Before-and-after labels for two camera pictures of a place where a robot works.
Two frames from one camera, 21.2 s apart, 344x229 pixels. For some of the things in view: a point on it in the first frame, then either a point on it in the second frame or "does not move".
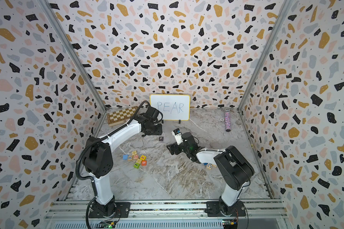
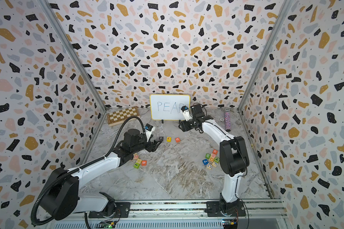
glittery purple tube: [227, 120] does not move
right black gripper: [172, 146] -> [183, 124]
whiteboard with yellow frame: [173, 107] does not move
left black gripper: [159, 132] -> [154, 145]
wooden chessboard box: [121, 116] does not move
